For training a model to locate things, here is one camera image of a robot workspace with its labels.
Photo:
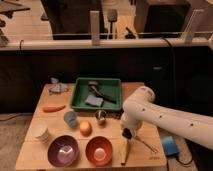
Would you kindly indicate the blue cup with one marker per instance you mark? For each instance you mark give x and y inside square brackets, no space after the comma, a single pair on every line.
[70,118]

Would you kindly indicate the yellow orange fruit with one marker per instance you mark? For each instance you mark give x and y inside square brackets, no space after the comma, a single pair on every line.
[85,128]

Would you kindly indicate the blue object on floor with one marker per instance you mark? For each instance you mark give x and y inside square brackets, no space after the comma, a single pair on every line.
[169,146]

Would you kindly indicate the orange carrot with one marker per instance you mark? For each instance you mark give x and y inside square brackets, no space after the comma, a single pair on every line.
[50,109]

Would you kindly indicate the white paper cup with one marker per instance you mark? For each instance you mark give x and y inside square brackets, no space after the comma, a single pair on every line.
[41,132]

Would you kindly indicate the orange bowl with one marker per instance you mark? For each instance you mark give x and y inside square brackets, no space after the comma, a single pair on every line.
[99,151]

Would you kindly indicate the wooden table board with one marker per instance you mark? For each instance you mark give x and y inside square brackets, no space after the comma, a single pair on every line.
[33,153]

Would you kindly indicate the grey crumpled cloth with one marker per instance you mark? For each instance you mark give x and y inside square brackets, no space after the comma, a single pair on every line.
[57,86]

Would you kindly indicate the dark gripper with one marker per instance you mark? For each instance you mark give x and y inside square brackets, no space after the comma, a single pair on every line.
[127,133]

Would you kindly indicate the metal fork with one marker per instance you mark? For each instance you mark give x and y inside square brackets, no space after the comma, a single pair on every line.
[152,148]

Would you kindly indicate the small metal cup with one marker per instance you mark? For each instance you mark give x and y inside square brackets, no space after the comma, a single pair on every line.
[100,117]

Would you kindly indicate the green plastic tray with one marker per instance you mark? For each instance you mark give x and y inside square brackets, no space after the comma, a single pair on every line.
[109,86]

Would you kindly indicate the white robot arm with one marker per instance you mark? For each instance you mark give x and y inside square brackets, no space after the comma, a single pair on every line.
[139,107]

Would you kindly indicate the yellow corn cob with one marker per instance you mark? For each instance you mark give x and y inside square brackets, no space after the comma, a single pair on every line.
[124,148]

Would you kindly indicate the blue sponge in tray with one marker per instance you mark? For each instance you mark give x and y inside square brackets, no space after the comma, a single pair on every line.
[94,101]

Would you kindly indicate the purple bowl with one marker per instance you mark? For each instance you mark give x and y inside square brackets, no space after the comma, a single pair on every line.
[63,151]

